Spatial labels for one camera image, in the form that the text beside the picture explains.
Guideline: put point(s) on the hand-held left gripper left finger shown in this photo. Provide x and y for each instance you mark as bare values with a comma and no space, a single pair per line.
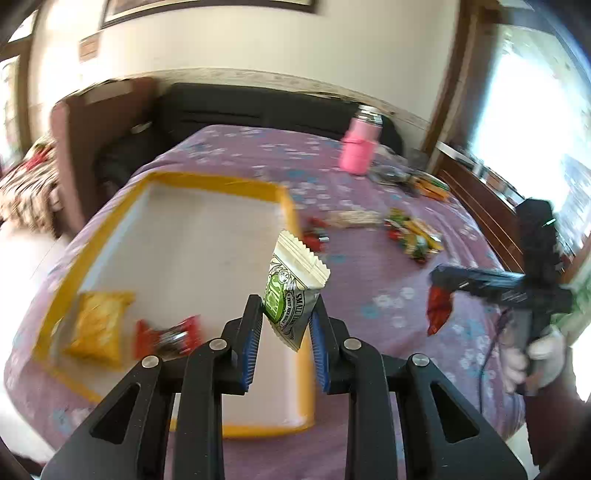
247,350

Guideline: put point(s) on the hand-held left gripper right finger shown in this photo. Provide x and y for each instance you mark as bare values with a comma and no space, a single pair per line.
319,350

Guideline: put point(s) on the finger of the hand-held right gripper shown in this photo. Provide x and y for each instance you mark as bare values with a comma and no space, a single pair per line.
480,282

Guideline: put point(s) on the white and green snack packet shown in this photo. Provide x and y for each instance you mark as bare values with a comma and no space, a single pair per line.
288,295

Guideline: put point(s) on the yellow-rimmed white tray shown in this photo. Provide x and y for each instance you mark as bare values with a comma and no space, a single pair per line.
184,240

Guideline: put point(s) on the person's right forearm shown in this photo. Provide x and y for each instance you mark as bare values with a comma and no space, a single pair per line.
551,424

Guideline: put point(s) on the person's right hand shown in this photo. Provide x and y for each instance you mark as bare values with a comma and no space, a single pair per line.
549,357

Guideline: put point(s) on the wooden bench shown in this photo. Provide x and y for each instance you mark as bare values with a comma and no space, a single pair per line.
480,203

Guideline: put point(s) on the purple floral bedsheet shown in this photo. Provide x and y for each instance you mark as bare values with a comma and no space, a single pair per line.
369,295

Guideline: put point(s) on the pile of colourful snack packets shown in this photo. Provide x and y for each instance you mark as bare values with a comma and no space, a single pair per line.
413,235

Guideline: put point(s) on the red and black snack packet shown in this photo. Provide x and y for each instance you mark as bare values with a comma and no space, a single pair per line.
161,336

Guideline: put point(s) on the orange and green snack packets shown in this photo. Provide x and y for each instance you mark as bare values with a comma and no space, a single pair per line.
431,187

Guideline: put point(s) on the small red candy packets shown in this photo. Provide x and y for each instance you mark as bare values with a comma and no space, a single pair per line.
316,235

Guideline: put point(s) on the bright window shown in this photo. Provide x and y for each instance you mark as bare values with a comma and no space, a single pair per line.
517,115

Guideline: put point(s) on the beige snack packet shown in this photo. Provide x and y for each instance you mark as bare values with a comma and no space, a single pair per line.
355,219

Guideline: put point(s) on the black perforated stand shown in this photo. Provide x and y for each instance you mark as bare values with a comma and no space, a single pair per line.
416,161

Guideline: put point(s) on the clear plastic bag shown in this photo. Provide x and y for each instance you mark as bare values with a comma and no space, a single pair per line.
390,173

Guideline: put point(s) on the yellow chip packet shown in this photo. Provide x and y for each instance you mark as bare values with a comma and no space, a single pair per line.
97,323

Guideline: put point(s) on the pink knit-sleeved bottle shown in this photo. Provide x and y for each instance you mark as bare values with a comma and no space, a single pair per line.
358,147

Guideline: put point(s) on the black headboard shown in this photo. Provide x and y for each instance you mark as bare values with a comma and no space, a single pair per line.
258,106

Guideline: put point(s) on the brown cardboard box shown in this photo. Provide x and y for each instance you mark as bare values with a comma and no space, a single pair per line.
78,138

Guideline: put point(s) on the patterned red blanket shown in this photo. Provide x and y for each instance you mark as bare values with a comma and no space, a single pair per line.
27,184

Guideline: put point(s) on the wooden door post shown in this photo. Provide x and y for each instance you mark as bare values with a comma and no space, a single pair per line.
455,69

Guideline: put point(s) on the wall plaque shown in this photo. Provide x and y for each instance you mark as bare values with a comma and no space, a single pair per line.
90,50

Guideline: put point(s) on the framed wall picture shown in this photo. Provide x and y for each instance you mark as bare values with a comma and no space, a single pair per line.
207,9

